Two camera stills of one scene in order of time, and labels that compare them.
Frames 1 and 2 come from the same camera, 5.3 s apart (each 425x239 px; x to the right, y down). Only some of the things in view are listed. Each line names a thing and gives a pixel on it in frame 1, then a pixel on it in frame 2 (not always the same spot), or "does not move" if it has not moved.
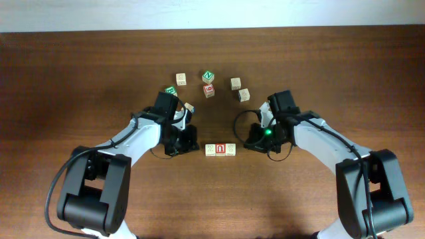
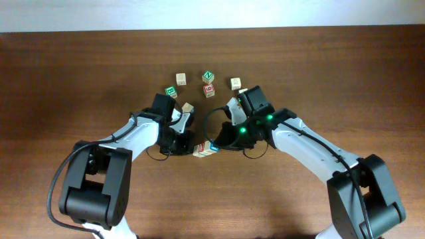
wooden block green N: (208, 77) does not move
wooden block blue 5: (192, 109) does not move
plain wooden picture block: (236, 83) does not move
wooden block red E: (180, 78) does not move
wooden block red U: (220, 149) → (204, 149)
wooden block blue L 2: (230, 149) → (214, 146)
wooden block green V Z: (210, 149) → (196, 153)
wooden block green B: (171, 89) does not move
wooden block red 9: (208, 90) does not move
